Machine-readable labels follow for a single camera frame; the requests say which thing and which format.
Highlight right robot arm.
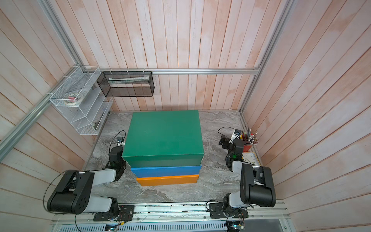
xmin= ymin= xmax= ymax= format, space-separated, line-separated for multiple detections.
xmin=219 ymin=135 xmax=276 ymax=213

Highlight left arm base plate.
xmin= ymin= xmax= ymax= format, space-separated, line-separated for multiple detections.
xmin=93 ymin=205 xmax=135 ymax=222

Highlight black wire mesh basket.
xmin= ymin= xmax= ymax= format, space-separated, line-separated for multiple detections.
xmin=97 ymin=71 xmax=155 ymax=98

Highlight aluminium rail frame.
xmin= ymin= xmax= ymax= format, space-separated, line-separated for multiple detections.
xmin=50 ymin=200 xmax=290 ymax=225

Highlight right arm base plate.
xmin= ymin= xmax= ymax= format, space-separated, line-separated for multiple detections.
xmin=206 ymin=202 xmax=248 ymax=219

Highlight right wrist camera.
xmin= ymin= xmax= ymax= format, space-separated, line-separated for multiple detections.
xmin=230 ymin=129 xmax=242 ymax=143

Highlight tape roll in shelf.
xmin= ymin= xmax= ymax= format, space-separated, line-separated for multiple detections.
xmin=63 ymin=92 xmax=84 ymax=106

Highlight yellow clock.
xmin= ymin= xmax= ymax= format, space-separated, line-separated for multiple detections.
xmin=243 ymin=152 xmax=261 ymax=166

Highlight orange shoebox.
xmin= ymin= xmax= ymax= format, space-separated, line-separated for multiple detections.
xmin=136 ymin=175 xmax=199 ymax=187

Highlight blue shoebox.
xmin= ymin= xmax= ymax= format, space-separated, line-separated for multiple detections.
xmin=131 ymin=166 xmax=202 ymax=178

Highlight red pencil cup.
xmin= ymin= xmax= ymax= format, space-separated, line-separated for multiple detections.
xmin=243 ymin=145 xmax=252 ymax=152

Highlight green shoebox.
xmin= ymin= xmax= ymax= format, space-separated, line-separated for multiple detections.
xmin=122 ymin=110 xmax=204 ymax=168

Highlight white wire mesh shelf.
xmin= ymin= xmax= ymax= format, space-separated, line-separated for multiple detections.
xmin=50 ymin=66 xmax=113 ymax=135

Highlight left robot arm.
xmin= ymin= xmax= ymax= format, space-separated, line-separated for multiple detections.
xmin=46 ymin=146 xmax=126 ymax=220

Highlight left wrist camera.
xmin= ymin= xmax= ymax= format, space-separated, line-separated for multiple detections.
xmin=117 ymin=137 xmax=125 ymax=147

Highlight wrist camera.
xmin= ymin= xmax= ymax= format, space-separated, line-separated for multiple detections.
xmin=117 ymin=137 xmax=125 ymax=147
xmin=230 ymin=129 xmax=242 ymax=143

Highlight pencils in cup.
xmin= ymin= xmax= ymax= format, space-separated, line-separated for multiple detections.
xmin=239 ymin=128 xmax=259 ymax=145

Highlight paper in black basket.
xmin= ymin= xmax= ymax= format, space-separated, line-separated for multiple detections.
xmin=108 ymin=75 xmax=150 ymax=85

